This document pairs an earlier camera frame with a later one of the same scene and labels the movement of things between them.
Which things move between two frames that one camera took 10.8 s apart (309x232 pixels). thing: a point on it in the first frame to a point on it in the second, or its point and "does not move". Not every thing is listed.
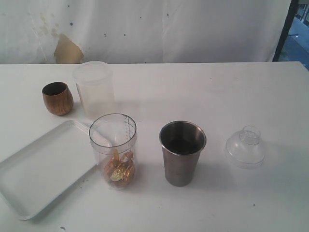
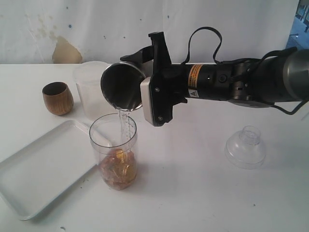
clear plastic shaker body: (113, 137) does not move
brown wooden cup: (58, 98) does not move
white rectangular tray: (35, 175) does not move
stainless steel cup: (182, 142) to (121, 83)
